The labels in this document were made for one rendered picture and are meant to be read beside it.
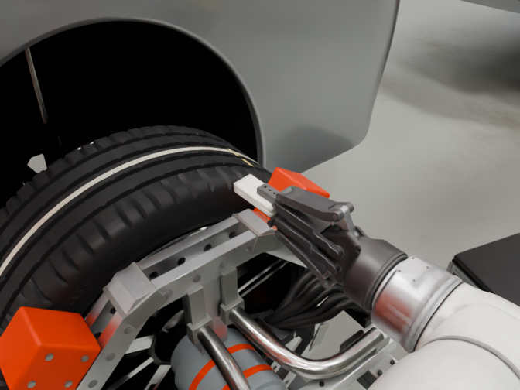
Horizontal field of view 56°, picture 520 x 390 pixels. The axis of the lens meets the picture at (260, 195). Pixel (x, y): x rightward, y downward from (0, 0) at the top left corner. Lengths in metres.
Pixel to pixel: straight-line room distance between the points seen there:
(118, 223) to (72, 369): 0.19
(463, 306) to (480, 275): 1.40
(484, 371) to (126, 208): 0.49
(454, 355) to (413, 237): 2.09
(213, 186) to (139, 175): 0.11
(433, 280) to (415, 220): 2.08
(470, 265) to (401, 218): 0.74
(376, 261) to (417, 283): 0.05
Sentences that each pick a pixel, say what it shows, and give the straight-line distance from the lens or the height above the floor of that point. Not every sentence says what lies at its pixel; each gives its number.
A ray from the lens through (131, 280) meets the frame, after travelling 0.67.
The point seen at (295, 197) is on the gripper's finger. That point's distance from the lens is 0.56.
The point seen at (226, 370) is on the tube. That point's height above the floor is 1.01.
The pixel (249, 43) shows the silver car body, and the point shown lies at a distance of 1.17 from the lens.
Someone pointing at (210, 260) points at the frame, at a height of 1.12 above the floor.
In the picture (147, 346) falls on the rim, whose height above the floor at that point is 0.88.
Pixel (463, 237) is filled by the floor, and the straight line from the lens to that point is 2.56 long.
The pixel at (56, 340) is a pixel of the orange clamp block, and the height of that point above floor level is 1.11.
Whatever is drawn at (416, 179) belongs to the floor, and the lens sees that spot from 2.87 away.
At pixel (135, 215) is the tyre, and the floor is 1.17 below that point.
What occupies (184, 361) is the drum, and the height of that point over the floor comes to 0.90.
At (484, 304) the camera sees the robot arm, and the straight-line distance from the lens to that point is 0.49.
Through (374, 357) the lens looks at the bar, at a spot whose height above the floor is 0.97.
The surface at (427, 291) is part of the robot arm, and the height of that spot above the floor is 1.25.
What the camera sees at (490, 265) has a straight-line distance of 1.94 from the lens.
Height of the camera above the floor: 1.60
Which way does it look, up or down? 38 degrees down
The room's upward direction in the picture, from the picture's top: straight up
